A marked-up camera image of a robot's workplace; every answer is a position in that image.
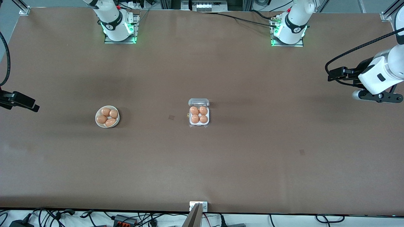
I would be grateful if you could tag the front camera pole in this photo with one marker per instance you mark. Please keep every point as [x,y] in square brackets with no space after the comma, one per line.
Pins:
[193,219]

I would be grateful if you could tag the brown egg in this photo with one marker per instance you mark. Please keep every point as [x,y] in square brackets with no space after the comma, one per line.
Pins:
[204,119]
[101,119]
[110,122]
[194,110]
[113,113]
[105,111]
[203,110]
[195,119]

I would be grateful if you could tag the orange black connector block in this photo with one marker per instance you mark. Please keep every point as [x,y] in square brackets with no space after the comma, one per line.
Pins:
[124,220]

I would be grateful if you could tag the grey power strip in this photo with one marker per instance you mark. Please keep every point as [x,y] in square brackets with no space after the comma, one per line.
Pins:
[208,5]

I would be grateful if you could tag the black power adapter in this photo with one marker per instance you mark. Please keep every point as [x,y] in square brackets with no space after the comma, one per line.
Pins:
[20,224]

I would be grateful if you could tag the white power strip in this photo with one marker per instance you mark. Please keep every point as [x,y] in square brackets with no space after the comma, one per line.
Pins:
[135,4]

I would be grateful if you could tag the metal pole bracket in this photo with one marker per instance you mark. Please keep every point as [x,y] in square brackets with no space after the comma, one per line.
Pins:
[204,206]

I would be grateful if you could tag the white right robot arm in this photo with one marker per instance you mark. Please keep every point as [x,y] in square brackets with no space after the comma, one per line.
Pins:
[112,25]

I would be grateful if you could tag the aluminium frame post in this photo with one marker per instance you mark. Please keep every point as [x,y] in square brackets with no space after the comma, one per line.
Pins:
[396,6]
[21,3]

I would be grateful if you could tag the small black plug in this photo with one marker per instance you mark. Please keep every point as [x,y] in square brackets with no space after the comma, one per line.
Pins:
[153,222]

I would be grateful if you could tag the clear plastic egg box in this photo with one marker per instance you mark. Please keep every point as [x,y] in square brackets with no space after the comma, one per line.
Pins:
[199,124]

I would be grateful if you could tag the white round bowl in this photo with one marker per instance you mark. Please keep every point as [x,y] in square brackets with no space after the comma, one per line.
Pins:
[98,123]

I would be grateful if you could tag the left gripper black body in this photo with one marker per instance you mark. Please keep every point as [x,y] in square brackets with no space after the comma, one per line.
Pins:
[363,68]

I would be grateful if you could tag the aluminium corner bracket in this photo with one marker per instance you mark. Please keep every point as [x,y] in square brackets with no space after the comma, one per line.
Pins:
[25,12]
[385,17]

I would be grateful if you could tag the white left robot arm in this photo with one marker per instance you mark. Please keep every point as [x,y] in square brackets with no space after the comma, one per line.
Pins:
[292,28]

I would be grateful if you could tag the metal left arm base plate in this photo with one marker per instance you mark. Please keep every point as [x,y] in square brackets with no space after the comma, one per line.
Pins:
[298,45]

